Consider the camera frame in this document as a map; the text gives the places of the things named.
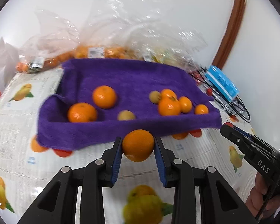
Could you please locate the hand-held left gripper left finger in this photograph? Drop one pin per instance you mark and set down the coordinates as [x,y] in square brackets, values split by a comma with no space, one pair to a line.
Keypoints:
[115,161]

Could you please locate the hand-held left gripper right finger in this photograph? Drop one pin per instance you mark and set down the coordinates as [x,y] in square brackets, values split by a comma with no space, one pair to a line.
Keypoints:
[160,161]

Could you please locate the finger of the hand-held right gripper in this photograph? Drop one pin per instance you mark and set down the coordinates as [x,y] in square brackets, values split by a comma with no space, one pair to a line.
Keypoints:
[235,140]
[243,135]

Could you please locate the mandarin orange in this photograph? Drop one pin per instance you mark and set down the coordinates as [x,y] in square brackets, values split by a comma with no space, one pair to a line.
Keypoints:
[186,104]
[168,92]
[169,107]
[138,145]
[201,109]
[104,96]
[82,112]

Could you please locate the small yellow round fruit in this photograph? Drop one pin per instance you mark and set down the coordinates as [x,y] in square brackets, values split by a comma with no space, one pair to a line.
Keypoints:
[154,96]
[126,115]

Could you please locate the person's right hand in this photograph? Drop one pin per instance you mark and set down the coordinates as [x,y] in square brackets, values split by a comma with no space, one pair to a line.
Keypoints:
[255,196]

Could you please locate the fruit-print lace tablecloth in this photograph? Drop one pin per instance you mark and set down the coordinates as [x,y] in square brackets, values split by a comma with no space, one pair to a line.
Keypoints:
[196,154]

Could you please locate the red cherry tomato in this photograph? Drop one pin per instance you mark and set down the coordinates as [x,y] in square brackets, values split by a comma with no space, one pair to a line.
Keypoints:
[209,91]

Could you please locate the blue tissue box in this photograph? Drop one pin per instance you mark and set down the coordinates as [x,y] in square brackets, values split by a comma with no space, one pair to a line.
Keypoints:
[221,81]

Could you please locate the clear bag of cherry tomatoes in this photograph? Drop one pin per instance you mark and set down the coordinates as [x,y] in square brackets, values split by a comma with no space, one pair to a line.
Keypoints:
[197,74]

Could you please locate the purple towel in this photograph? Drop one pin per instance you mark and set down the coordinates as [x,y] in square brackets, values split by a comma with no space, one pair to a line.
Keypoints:
[135,79]

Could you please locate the clear bag of yellow fruit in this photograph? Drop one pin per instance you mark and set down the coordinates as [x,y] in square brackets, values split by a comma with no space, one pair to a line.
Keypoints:
[172,49]

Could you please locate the clear bag of leafy oranges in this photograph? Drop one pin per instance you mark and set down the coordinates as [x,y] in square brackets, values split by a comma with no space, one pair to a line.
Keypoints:
[44,42]

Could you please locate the clear bag of small mandarins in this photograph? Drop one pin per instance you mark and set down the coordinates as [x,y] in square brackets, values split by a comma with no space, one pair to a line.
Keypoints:
[121,16]

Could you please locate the white plastic bag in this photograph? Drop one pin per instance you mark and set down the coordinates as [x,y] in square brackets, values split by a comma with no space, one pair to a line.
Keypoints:
[0,58]

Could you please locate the brown wooden door frame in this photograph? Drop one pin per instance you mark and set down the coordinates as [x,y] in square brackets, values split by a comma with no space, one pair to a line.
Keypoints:
[235,23]

